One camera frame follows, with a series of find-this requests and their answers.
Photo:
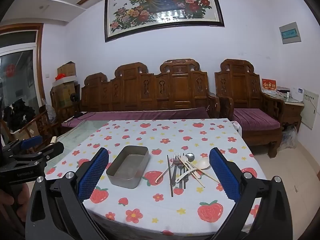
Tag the long purple seat cushion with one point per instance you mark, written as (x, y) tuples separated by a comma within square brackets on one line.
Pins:
[(137, 115)]

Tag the large metal spoon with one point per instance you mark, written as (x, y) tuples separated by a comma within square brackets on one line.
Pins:
[(190, 157)]

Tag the strawberry print tablecloth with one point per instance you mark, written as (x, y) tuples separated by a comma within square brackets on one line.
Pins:
[(155, 205)]

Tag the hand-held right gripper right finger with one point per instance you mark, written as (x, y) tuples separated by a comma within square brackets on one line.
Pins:
[(223, 172)]

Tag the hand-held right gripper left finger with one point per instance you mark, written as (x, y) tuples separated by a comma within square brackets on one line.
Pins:
[(93, 172)]

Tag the red gift box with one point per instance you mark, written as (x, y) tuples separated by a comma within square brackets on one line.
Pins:
[(269, 85)]

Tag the carved wooden sofa bench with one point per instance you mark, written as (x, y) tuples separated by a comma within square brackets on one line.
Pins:
[(175, 90)]

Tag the red window decoration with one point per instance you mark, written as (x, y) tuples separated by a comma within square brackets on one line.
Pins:
[(10, 70)]

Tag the square purple seat cushion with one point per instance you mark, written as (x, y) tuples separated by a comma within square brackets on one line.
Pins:
[(255, 120)]

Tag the dark chopstick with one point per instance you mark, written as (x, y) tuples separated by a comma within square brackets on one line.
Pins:
[(170, 177)]

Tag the person's left hand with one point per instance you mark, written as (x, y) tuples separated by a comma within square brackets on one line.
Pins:
[(5, 201)]

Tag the wooden side table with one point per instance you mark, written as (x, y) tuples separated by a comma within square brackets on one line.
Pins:
[(292, 110)]

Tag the small black fan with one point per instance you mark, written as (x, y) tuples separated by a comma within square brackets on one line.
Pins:
[(74, 98)]

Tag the wooden side chair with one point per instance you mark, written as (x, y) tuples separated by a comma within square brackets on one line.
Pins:
[(43, 127)]

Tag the wooden door frame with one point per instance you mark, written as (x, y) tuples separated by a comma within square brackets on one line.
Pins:
[(40, 67)]

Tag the pile of black clothes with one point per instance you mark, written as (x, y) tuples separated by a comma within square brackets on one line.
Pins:
[(18, 115)]

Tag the red paper ornament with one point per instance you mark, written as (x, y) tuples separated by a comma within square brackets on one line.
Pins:
[(60, 76)]

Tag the small grey wall panel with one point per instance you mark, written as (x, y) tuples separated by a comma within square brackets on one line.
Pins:
[(290, 33)]

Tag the rectangular metal tray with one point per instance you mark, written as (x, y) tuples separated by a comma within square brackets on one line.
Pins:
[(125, 166)]

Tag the beige plastic spoon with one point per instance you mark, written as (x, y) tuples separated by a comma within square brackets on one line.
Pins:
[(162, 176)]

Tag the clear plastic bag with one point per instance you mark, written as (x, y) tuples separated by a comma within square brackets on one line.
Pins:
[(288, 137)]

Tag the framed peacock flower painting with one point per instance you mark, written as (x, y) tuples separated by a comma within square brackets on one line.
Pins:
[(162, 5)]

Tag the large brown cardboard box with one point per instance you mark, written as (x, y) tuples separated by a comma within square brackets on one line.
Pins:
[(63, 96)]

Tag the metal fork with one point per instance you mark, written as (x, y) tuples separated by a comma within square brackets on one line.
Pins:
[(176, 158)]

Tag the large white wall cabinet cover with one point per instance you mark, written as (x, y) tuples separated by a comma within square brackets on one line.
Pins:
[(309, 110)]

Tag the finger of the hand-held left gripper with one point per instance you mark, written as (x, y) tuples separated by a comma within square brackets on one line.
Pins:
[(53, 150), (31, 141)]

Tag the carved wooden armchair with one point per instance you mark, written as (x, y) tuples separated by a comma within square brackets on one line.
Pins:
[(237, 85)]

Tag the light wooden chopstick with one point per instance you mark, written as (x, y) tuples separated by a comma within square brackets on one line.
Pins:
[(197, 178), (211, 177)]

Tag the white plastic spoon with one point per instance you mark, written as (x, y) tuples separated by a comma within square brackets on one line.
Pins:
[(203, 163)]

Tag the small brown cardboard box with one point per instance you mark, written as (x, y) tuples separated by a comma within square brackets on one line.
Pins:
[(67, 69)]

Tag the white desktop device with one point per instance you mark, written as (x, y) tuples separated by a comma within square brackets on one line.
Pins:
[(297, 94)]

